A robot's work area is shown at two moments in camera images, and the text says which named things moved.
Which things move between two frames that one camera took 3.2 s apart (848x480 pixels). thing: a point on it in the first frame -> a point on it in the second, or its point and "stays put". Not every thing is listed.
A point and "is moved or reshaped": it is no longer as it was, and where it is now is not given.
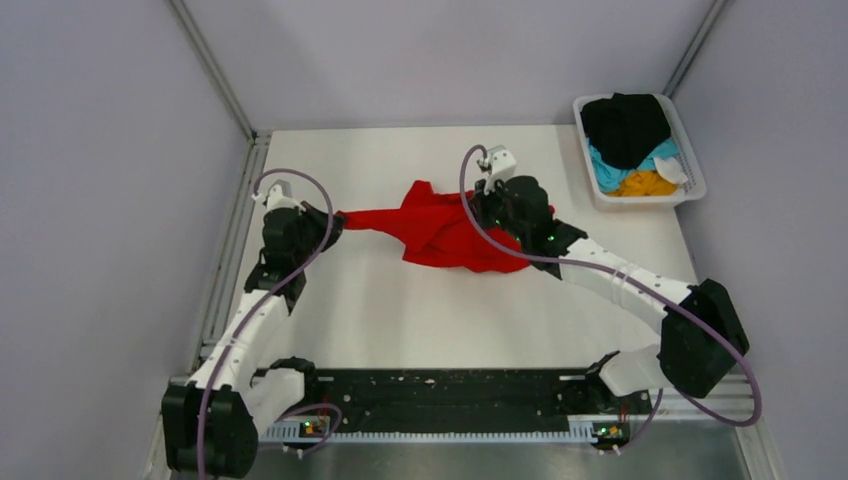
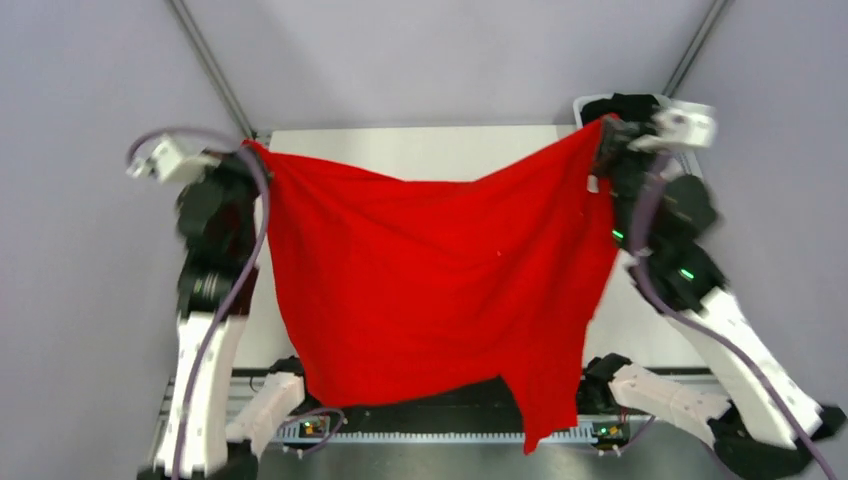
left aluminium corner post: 213,67 stays put
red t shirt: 437,229 is moved or reshaped
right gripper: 482,201 -> 614,143
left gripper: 318,217 -> 233,163
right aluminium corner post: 695,46 stays put
